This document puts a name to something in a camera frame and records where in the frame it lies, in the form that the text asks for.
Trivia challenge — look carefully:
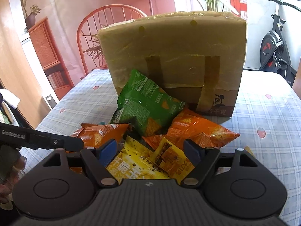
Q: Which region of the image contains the wooden wardrobe panel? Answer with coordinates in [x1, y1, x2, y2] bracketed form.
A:
[1, 0, 50, 129]

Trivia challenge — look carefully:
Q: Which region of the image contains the plaid strawberry bed sheet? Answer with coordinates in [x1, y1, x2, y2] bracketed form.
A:
[19, 68, 301, 226]

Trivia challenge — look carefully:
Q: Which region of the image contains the orange chip bag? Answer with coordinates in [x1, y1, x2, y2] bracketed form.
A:
[143, 108, 240, 150]

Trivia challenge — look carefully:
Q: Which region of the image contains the black exercise bike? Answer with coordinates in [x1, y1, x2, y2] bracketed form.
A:
[258, 0, 300, 86]

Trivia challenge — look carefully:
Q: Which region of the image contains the yellow snack bag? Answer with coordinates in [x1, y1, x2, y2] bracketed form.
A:
[107, 136, 194, 184]

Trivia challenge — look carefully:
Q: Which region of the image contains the brown cardboard box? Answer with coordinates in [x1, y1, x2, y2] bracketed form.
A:
[97, 11, 247, 118]

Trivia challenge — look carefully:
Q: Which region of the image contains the green snack bag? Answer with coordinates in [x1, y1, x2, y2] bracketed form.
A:
[111, 69, 185, 137]

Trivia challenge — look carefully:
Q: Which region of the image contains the orange snack bag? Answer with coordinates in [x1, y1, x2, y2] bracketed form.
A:
[71, 123, 128, 148]

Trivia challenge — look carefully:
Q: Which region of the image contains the person left hand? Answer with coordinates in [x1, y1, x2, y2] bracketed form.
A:
[1, 145, 27, 211]

